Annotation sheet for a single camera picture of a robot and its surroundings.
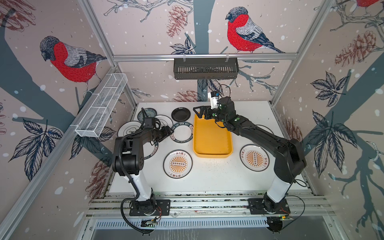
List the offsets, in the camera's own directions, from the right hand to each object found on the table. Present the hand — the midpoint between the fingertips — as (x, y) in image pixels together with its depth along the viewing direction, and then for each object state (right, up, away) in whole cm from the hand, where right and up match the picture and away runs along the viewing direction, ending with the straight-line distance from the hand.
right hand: (200, 106), depth 82 cm
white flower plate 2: (-26, -9, +27) cm, 38 cm away
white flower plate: (-52, -14, +24) cm, 59 cm away
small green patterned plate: (-38, -3, +33) cm, 51 cm away
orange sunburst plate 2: (+47, -14, +21) cm, 53 cm away
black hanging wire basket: (+5, +28, +22) cm, 36 cm away
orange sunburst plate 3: (+34, -31, +8) cm, 47 cm away
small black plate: (-15, -4, +33) cm, 36 cm away
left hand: (-18, -15, +17) cm, 29 cm away
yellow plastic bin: (+7, -21, +13) cm, 26 cm away
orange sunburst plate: (-13, -34, +6) cm, 37 cm away
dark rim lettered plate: (-11, -17, +15) cm, 25 cm away
